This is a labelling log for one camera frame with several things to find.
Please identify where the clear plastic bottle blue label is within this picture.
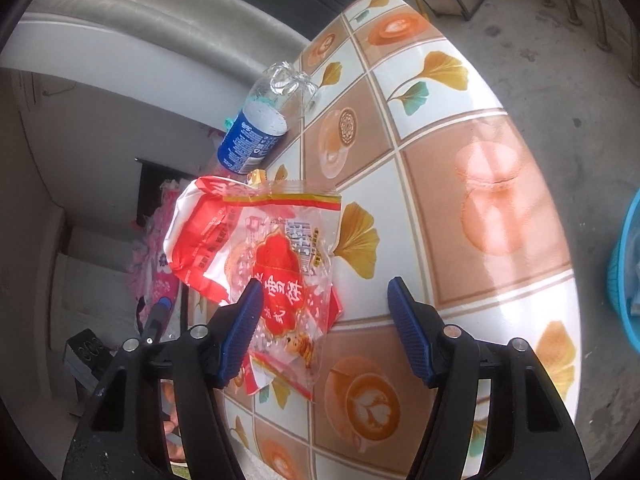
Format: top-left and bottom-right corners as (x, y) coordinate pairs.
(216, 60), (321, 175)

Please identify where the red white snack bag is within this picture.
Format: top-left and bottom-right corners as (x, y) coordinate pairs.
(164, 175), (261, 306)

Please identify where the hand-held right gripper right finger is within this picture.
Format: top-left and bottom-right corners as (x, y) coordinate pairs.
(386, 276), (591, 480)

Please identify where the blue plastic mesh basket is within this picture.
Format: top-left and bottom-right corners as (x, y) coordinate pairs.
(606, 205), (640, 351)

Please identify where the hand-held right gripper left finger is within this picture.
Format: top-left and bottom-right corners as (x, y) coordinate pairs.
(62, 277), (266, 480)

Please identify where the patterned orange tablecloth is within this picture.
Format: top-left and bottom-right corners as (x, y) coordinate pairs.
(165, 0), (583, 480)

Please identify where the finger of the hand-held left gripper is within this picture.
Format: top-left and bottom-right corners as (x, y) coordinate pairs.
(137, 297), (175, 346)

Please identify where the pink patterned bag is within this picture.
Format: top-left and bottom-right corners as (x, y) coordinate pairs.
(127, 180), (183, 311)

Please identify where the clear red-print cracker wrapper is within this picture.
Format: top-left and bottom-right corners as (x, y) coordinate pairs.
(220, 170), (346, 401)

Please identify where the metal balcony railing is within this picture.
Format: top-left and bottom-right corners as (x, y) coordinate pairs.
(480, 0), (640, 76)

